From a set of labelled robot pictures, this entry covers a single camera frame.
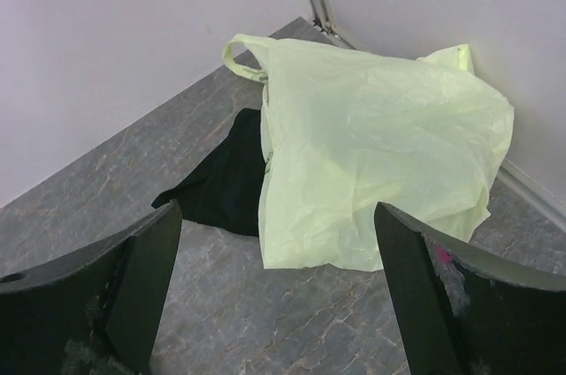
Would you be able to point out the light green plastic bag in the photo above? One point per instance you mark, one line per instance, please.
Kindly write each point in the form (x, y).
(344, 130)

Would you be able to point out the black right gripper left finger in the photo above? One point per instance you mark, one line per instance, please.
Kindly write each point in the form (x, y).
(95, 310)

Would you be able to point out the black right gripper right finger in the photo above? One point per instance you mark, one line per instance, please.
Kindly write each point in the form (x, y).
(463, 310)

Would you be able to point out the black folded cloth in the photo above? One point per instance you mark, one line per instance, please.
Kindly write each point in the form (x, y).
(223, 191)

